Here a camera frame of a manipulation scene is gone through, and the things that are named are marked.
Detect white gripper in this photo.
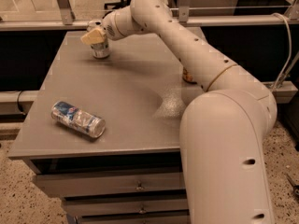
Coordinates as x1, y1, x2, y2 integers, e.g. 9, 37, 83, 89
80, 11, 123, 45

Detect green white 7up can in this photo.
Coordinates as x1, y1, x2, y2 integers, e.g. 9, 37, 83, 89
87, 21, 110, 59

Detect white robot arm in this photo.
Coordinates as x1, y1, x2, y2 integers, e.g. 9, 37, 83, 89
81, 0, 277, 224

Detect blue silver redbull can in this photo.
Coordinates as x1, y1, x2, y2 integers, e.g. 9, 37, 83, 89
51, 101, 106, 138

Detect orange brown soda can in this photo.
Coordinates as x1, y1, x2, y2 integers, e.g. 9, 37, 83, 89
182, 68, 196, 84

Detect grey drawer cabinet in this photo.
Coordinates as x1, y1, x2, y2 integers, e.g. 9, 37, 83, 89
7, 26, 219, 224

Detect top grey drawer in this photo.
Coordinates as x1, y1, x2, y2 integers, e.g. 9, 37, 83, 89
33, 167, 185, 198

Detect grey drawer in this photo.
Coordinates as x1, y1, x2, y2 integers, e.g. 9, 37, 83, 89
63, 195, 188, 217
33, 167, 185, 198
78, 211, 191, 224

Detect middle grey drawer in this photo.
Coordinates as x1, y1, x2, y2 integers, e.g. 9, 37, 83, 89
63, 195, 188, 217

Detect bottom grey drawer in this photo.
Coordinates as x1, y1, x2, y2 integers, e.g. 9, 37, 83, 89
78, 211, 191, 224

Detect dark tool on floor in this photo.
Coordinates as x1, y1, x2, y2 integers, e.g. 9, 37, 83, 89
286, 174, 299, 198

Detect metal railing frame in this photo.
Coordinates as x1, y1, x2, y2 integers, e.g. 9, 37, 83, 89
0, 0, 299, 33

